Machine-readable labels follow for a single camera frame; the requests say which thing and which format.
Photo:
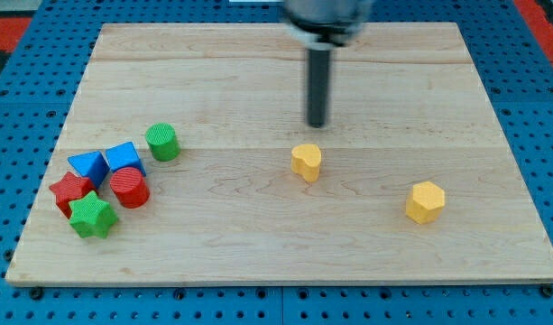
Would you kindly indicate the yellow hexagon block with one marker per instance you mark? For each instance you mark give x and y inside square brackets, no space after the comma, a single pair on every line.
[425,202]

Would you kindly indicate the yellow heart block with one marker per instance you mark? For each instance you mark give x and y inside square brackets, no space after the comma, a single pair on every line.
[305,161]

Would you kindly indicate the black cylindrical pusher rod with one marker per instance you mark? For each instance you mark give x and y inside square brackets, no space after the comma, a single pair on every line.
[318,74]

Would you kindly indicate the green cylinder block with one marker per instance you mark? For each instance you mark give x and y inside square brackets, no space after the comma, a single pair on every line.
[162,141]

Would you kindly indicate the wooden board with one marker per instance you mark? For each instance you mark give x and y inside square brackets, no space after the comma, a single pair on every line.
[408,106]

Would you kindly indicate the red cylinder block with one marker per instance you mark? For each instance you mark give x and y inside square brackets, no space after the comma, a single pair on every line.
[129,187]

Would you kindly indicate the blue cube block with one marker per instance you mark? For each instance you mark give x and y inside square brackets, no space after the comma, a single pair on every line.
[122,156]

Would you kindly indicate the blue triangle block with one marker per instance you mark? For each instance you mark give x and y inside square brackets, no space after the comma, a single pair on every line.
[91,165]

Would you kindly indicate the green star block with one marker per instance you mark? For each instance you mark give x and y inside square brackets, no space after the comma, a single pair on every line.
[92,216]

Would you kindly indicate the red star block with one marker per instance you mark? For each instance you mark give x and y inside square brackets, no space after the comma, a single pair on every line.
[70,187]

